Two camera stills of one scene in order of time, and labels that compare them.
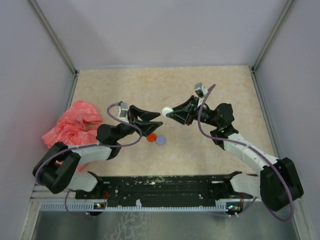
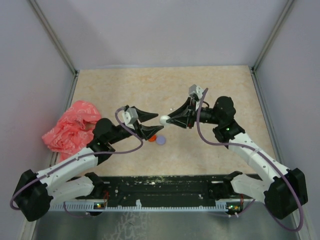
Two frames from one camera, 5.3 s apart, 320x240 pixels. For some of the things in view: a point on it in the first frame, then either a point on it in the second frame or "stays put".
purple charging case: (160, 140) stays put
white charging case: (166, 110) to (163, 119)
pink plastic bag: (77, 125) stays put
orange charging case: (151, 137) stays put
